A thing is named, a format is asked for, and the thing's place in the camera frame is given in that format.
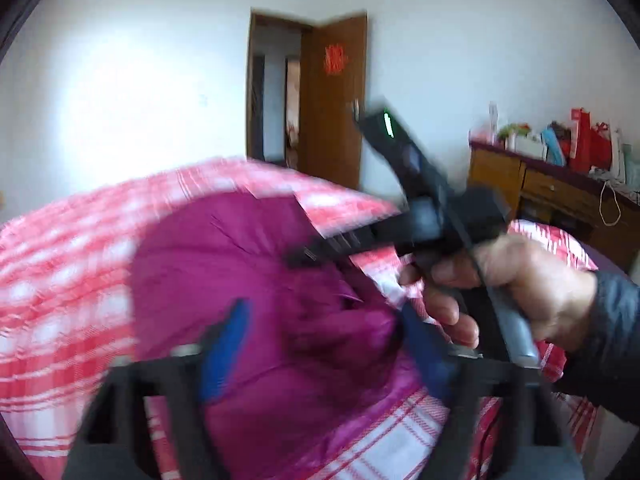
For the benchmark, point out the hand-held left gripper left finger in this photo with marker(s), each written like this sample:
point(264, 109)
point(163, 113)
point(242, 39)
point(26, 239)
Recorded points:
point(225, 355)

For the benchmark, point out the tall red gift bag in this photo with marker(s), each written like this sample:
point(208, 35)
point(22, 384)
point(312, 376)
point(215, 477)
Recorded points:
point(581, 140)

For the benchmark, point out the white green box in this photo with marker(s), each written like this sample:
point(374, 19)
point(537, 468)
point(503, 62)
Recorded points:
point(525, 146)

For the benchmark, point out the magenta down jacket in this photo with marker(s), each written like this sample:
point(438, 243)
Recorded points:
point(280, 310)

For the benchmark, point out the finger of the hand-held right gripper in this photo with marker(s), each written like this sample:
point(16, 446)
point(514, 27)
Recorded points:
point(340, 247)

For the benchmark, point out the red paper door decoration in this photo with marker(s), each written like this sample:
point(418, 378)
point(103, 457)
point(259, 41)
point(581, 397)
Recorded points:
point(335, 59)

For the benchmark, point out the small red gift bag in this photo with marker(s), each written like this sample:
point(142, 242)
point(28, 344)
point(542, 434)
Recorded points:
point(601, 150)

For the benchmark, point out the brown wooden door frame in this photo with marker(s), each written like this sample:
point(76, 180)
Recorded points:
point(250, 85)

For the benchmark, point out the person's right forearm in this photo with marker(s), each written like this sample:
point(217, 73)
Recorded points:
point(615, 340)

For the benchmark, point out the person's right hand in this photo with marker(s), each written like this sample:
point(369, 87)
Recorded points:
point(540, 280)

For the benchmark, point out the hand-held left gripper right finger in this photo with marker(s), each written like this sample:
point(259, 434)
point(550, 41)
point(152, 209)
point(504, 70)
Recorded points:
point(430, 360)

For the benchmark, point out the red plaid bed sheet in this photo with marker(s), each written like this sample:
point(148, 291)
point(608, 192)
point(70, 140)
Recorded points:
point(60, 280)

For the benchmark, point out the brown wooden cabinet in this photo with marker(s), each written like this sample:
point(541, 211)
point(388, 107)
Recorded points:
point(500, 170)

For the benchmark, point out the brown wooden door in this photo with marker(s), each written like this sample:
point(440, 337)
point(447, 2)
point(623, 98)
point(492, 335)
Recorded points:
point(330, 125)

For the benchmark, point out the blue packet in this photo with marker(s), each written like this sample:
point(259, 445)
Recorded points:
point(554, 147)

